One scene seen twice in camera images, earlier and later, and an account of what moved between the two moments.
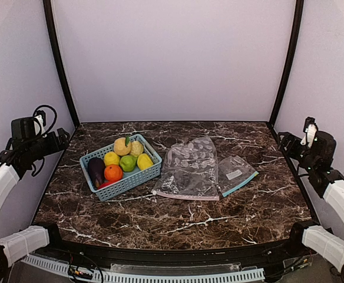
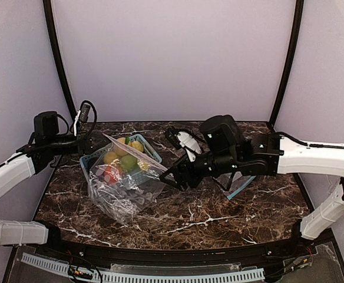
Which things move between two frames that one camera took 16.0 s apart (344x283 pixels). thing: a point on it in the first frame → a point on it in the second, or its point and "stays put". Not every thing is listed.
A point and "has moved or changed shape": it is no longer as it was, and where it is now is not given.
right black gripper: [288, 142] → [184, 172]
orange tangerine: [113, 173] stays put
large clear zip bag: [189, 170] has moved or changed shape
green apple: [128, 163] stays put
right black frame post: [298, 20] stays put
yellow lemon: [111, 158] stays put
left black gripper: [60, 139] → [92, 144]
